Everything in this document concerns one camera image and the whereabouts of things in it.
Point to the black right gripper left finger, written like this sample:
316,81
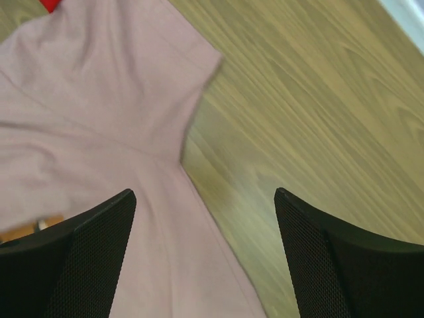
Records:
70,269

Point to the dusty pink graphic t-shirt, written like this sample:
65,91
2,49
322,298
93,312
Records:
96,98

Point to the folded red t-shirt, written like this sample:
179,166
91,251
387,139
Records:
50,5

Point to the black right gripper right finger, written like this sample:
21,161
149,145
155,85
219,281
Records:
340,270

